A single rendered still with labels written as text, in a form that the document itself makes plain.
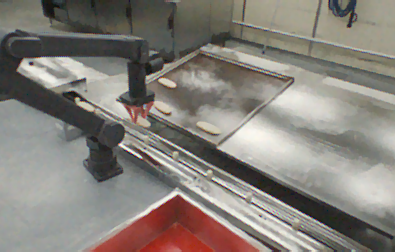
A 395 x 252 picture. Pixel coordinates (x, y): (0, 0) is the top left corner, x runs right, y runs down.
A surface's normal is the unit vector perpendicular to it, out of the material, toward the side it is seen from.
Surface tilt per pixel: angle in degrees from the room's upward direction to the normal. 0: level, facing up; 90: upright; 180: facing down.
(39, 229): 0
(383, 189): 10
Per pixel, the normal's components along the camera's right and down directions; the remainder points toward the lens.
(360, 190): -0.08, -0.78
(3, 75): 0.81, 0.32
